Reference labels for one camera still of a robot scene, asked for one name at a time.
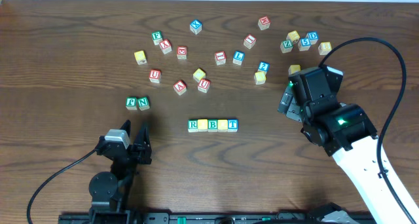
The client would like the red A block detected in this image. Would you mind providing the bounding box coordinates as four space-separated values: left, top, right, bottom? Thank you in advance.
173 80 187 96

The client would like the green J block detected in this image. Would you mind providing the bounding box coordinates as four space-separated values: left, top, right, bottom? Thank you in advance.
126 97 137 110

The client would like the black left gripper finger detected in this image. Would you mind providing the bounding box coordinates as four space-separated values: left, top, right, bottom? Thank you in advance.
134 122 151 151
120 120 131 136

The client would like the blue D block upper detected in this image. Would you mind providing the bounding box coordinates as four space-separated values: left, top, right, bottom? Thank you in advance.
306 31 319 45

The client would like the green B block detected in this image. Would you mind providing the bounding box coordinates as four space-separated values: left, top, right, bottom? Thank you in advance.
208 119 218 132

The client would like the yellow 8 block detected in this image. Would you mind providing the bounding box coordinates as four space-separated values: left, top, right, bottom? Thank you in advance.
318 42 333 56

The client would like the red U block left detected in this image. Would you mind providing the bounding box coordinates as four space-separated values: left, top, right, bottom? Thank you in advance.
149 69 162 84

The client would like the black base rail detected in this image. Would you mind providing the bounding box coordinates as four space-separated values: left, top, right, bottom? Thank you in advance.
58 211 377 224

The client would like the red I block upper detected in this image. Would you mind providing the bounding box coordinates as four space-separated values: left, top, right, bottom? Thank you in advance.
244 34 257 49

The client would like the red i block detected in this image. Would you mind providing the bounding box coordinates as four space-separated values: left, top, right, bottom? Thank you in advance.
215 51 227 65
244 34 257 49

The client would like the green F block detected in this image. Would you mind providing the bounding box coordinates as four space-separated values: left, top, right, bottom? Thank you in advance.
151 31 163 45

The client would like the blue 2 block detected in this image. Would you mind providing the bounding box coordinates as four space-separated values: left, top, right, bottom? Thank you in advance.
257 62 270 74

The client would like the green N block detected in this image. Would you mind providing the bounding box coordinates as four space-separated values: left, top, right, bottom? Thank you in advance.
137 96 150 111

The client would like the red u block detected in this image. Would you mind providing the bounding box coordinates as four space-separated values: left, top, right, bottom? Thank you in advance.
198 79 211 93
149 69 162 84

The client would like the blue 5 block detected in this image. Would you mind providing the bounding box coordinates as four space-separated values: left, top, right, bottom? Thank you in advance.
298 38 311 51

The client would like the red E block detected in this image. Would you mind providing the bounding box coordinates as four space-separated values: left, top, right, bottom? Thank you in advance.
177 46 187 60

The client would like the green Z block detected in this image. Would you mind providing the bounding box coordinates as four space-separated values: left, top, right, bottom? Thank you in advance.
280 40 293 53

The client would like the yellow S block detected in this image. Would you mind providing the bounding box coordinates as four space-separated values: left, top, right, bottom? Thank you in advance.
254 71 266 84

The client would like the yellow monkey block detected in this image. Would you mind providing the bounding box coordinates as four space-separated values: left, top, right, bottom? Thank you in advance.
286 31 300 44

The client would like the blue L block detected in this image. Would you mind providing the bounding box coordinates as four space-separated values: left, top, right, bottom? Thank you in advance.
232 51 245 65

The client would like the red U block right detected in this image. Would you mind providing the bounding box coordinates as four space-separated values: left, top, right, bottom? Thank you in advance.
198 79 211 93

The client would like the red H block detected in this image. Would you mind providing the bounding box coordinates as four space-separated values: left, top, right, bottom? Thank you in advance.
258 16 271 30

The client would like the yellow o block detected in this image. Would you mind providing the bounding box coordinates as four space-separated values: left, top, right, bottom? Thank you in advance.
197 119 208 132
192 68 206 83

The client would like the green R block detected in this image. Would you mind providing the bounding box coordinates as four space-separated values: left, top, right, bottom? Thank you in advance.
188 120 198 133

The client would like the yellow K block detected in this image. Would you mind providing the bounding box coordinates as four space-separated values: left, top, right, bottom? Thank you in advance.
288 65 301 75

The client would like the red X block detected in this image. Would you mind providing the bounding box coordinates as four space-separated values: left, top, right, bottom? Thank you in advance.
159 39 172 54

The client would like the blue X block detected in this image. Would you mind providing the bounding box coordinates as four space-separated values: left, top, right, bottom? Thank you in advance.
189 20 202 35

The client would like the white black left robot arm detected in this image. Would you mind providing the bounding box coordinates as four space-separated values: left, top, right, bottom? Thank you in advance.
89 121 152 223

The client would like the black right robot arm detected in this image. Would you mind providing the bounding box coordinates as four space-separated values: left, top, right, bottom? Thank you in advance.
278 66 418 223

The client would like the red I block lower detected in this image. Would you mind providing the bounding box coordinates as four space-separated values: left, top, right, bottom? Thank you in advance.
215 51 227 65

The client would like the blue T block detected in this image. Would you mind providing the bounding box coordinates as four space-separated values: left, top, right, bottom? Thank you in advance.
227 119 238 132

